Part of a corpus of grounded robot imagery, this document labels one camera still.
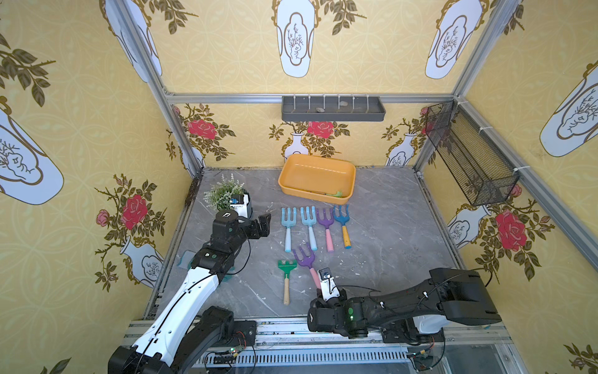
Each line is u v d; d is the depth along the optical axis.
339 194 1.09
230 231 0.58
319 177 1.18
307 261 0.88
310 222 1.00
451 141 1.00
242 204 0.69
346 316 0.58
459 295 0.48
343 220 1.02
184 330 0.46
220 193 0.88
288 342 0.73
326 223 1.00
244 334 0.73
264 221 0.70
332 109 0.91
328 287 0.67
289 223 1.00
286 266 0.88
